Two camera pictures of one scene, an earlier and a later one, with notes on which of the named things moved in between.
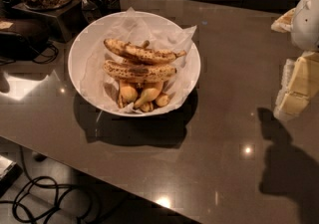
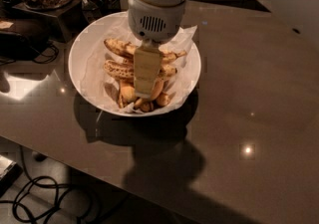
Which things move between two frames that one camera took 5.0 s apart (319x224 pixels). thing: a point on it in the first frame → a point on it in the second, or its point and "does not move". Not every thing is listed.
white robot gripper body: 307,22 → 154,20
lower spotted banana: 137,73 does not move
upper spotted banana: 143,54 does not move
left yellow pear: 127,95 does not move
